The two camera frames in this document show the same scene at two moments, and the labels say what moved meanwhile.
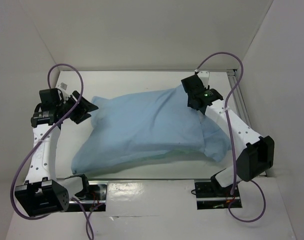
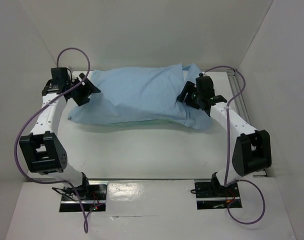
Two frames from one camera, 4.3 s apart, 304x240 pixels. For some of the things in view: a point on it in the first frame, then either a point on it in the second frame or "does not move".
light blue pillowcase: (127, 128) -> (142, 94)
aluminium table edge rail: (149, 179) does not move
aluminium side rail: (233, 75) does not move
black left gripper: (83, 106) -> (86, 89)
